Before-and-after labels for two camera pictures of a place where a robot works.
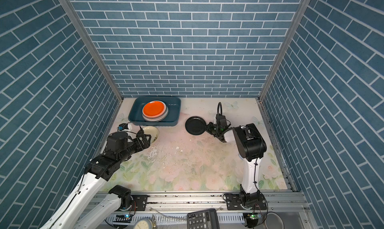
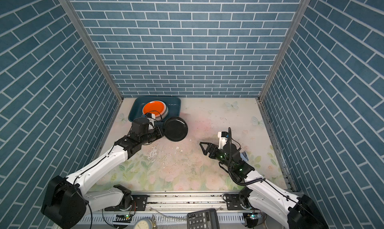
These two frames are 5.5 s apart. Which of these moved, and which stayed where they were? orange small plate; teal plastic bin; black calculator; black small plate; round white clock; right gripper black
Moved: black small plate; right gripper black
Stayed: round white clock; black calculator; teal plastic bin; orange small plate
